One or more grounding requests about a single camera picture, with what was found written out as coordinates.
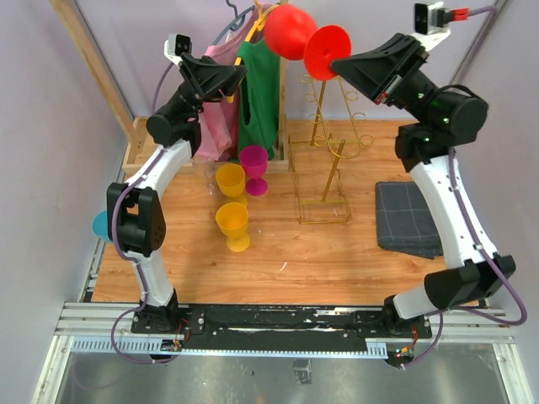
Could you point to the yellow clothes hanger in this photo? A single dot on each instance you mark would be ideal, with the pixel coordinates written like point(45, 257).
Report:
point(262, 15)

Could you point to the grey checked cloth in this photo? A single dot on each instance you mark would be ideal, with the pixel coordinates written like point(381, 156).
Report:
point(404, 223)

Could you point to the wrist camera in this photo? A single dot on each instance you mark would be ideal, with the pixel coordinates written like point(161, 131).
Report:
point(430, 24)
point(175, 46)

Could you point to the grey clothes hanger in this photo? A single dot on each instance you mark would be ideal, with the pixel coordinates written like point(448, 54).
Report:
point(239, 26)

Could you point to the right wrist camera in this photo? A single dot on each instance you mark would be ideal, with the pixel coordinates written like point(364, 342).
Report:
point(430, 24)

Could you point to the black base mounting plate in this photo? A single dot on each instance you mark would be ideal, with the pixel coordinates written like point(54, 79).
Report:
point(280, 329)

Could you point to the front yellow wine glass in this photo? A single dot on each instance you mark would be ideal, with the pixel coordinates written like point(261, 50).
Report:
point(232, 219)

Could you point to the gold wire wine glass rack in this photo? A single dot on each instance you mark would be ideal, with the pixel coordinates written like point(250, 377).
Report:
point(315, 157)

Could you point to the magenta plastic wine glass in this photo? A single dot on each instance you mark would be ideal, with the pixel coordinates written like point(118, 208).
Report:
point(254, 160)

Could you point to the yellow wine glass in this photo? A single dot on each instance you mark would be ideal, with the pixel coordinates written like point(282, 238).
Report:
point(232, 219)
point(231, 180)

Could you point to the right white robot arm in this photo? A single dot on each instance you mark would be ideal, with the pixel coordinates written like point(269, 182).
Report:
point(447, 117)

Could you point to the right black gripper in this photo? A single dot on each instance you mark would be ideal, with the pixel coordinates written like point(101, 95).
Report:
point(384, 70)

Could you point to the wooden clothes rack frame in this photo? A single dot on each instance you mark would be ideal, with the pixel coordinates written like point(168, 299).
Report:
point(140, 145)

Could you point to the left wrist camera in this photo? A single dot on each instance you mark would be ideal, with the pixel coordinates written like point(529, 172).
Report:
point(175, 46)

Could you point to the red plastic wine glass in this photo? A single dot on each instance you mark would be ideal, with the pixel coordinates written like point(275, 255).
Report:
point(293, 34)

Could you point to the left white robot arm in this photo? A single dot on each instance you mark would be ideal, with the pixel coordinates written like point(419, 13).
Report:
point(136, 223)

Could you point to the green vest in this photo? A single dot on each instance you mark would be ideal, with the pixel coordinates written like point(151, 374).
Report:
point(259, 97)

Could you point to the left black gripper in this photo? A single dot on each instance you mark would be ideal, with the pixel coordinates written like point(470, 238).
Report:
point(205, 77)

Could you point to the teal plastic wine glass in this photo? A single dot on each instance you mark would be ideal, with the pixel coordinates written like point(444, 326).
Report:
point(100, 226)

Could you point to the clear glass wine glass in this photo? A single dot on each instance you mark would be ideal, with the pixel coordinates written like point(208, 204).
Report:
point(206, 170)

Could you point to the pink shirt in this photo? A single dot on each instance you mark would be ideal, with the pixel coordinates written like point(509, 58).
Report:
point(219, 121)

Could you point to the rear yellow wine glass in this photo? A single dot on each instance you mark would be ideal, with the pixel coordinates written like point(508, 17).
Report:
point(231, 180)

